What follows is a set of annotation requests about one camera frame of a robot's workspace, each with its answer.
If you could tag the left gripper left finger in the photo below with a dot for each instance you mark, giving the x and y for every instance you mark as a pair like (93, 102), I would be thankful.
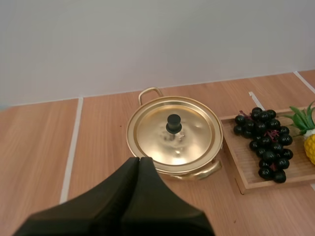
(103, 204)

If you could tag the yellow toy pineapple green crown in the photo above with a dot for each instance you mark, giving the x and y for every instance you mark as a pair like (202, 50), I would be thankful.
(310, 147)

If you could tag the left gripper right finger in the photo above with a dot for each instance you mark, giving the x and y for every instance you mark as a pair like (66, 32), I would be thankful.
(160, 211)

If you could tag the shallow wooden tray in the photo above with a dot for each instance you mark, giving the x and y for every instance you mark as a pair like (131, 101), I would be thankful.
(246, 172)

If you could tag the gold lid with black knob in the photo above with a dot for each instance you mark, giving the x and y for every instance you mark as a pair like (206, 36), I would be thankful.
(192, 147)

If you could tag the bunch of dark toy grapes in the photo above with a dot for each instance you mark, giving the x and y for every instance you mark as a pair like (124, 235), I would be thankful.
(268, 155)

